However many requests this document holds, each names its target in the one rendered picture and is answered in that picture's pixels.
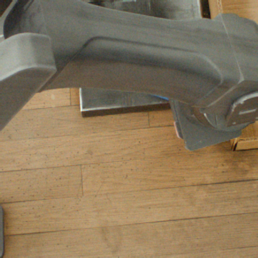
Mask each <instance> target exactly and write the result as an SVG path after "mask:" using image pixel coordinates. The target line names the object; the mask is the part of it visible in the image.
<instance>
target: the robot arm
mask: <svg viewBox="0 0 258 258"><path fill-rule="evenodd" d="M3 35H4V39H5V40H4V41H2V42H1V43H0V131H2V130H3V129H4V128H5V127H6V125H7V124H8V123H9V122H10V121H11V120H12V119H13V118H14V117H15V115H16V114H18V113H19V111H20V110H21V109H22V107H23V106H25V105H26V104H27V103H28V102H29V101H30V99H31V98H32V97H33V96H34V95H35V94H36V93H41V92H43V91H46V90H54V89H64V88H93V89H105V90H115V91H121V92H138V93H147V94H154V95H158V96H162V97H166V98H168V100H169V103H170V107H171V110H172V114H173V118H174V127H175V130H176V133H177V136H178V137H179V138H181V139H184V142H185V148H186V149H187V150H190V151H194V150H197V149H200V148H203V147H206V146H210V145H215V144H218V143H221V142H224V141H228V140H231V139H234V138H238V137H239V136H240V135H241V134H242V130H243V129H244V128H246V127H247V126H248V125H249V124H252V123H255V122H256V121H257V120H258V25H257V23H256V22H254V21H253V20H250V19H247V18H242V17H239V15H237V14H235V13H225V14H223V13H219V14H218V15H217V16H216V17H215V18H213V19H207V18H201V19H199V20H170V19H165V18H159V17H150V16H144V15H141V14H135V13H129V12H123V11H120V10H114V9H109V8H106V7H102V6H96V5H92V4H89V3H86V2H83V1H79V0H17V2H16V4H15V5H14V6H13V8H12V10H11V11H10V12H9V13H8V15H7V16H6V18H5V21H4V23H3Z"/></svg>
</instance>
